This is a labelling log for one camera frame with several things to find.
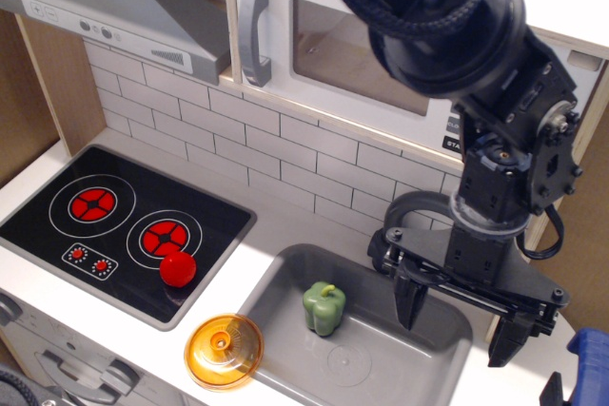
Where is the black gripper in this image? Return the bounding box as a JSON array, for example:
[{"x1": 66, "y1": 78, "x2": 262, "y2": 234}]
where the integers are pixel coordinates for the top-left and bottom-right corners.
[{"x1": 383, "y1": 225, "x2": 569, "y2": 368}]

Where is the white toy microwave door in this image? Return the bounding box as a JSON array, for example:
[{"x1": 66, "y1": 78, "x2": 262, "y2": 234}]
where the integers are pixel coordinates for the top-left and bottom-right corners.
[{"x1": 231, "y1": 0, "x2": 609, "y2": 155}]

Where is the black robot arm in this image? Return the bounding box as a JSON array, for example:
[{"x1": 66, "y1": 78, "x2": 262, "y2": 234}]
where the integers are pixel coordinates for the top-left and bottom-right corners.
[{"x1": 343, "y1": 0, "x2": 581, "y2": 367}]

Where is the dark grey toy faucet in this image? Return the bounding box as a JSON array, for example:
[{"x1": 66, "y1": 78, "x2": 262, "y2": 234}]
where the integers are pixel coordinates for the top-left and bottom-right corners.
[{"x1": 367, "y1": 190, "x2": 451, "y2": 276}]

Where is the black clamp piece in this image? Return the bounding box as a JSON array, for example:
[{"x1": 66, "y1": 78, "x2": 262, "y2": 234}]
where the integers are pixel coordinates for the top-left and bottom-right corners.
[{"x1": 539, "y1": 372, "x2": 564, "y2": 406}]

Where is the grey toy sink basin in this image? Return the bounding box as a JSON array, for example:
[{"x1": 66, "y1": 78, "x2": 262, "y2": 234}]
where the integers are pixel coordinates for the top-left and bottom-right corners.
[{"x1": 240, "y1": 244, "x2": 472, "y2": 405}]

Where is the blue plastic object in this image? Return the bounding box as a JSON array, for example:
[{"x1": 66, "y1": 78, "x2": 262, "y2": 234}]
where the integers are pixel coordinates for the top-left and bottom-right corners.
[{"x1": 567, "y1": 328, "x2": 608, "y2": 406}]

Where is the green toy bell pepper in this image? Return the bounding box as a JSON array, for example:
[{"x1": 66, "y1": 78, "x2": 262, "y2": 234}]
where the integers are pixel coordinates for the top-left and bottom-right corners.
[{"x1": 303, "y1": 281, "x2": 346, "y2": 337}]

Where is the orange transparent pot lid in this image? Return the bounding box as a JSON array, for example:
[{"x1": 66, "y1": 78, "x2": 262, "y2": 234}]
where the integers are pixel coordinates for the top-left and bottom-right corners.
[{"x1": 184, "y1": 314, "x2": 265, "y2": 391}]

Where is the red toy tomato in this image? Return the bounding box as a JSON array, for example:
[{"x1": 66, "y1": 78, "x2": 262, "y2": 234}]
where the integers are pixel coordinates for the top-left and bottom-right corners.
[{"x1": 159, "y1": 252, "x2": 197, "y2": 288}]

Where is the black toy stovetop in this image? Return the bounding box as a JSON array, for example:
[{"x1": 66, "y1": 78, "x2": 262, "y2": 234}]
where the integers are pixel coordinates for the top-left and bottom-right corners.
[{"x1": 1, "y1": 145, "x2": 256, "y2": 331}]

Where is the grey toy oven door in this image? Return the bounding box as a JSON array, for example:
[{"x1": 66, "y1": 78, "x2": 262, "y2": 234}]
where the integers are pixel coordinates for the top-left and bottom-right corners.
[{"x1": 1, "y1": 291, "x2": 187, "y2": 405}]

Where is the grey range hood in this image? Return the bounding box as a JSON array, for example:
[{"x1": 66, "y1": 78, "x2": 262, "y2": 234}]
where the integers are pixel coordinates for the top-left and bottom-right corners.
[{"x1": 1, "y1": 0, "x2": 230, "y2": 85}]

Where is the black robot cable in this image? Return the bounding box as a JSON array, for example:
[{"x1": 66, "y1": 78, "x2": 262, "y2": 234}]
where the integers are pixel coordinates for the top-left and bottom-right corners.
[{"x1": 516, "y1": 203, "x2": 566, "y2": 262}]

